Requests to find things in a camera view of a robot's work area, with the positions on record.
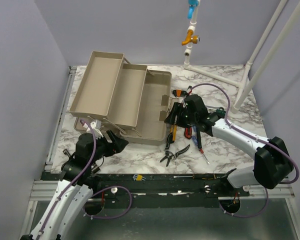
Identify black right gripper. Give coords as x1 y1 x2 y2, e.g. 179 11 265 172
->
164 102 198 129

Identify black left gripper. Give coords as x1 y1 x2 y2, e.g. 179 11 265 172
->
89 129 129 165

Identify red black utility knife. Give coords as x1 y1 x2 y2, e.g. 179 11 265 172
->
184 127 192 140

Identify grey black wire stripper pliers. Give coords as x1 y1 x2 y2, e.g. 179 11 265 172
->
159 132 190 167

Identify black-handled claw hammer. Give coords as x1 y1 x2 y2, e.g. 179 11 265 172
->
196 130 202 151

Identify translucent grey-brown toolbox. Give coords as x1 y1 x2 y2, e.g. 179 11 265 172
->
69 51 173 146

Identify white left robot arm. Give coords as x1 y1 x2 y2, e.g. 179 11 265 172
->
21 130 129 240

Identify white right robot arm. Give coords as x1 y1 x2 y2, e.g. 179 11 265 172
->
164 94 294 196

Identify yellow black utility knife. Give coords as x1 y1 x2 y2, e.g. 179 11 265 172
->
169 125 177 143

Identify blue red screwdriver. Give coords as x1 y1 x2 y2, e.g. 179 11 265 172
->
191 135 210 165

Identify yellow hex key set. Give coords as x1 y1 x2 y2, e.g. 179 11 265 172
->
132 174 146 181

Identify chrome ratchet wrench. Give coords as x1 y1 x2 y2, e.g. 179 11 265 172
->
206 106 218 111

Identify green tape measure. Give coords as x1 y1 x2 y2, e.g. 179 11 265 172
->
215 107 226 116

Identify orange brass tap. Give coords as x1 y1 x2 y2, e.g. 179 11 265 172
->
181 29 200 46

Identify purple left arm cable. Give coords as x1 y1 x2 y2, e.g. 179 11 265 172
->
38 119 133 235

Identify black metal base rail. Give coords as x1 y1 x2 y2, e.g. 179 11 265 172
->
87 173 250 209

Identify aluminium extrusion frame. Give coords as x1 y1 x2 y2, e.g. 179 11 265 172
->
18 66 77 239

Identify blue valve handle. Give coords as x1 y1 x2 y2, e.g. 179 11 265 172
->
187 0 200 20

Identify white PVC pipe frame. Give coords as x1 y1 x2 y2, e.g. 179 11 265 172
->
183 0 300 113

